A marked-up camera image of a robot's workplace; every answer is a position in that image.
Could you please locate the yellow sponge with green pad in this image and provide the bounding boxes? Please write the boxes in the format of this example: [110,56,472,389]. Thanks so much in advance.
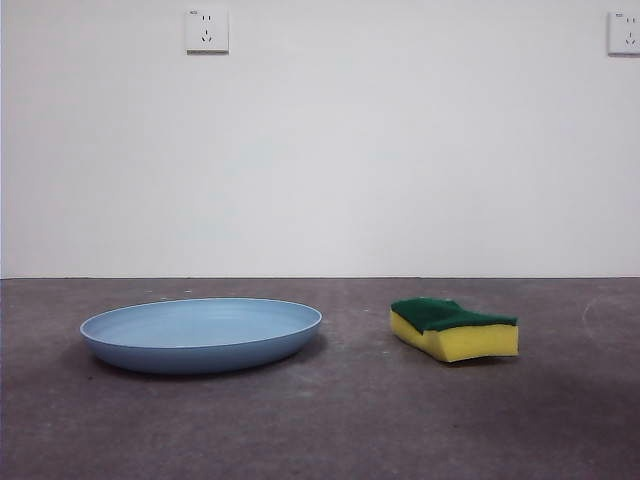
[389,297,520,364]

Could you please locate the light blue round plate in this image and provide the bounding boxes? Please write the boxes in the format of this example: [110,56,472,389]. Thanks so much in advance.
[79,297,324,376]

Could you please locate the white wall socket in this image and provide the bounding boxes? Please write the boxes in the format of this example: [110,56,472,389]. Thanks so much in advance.
[185,7,231,55]
[607,10,640,57]

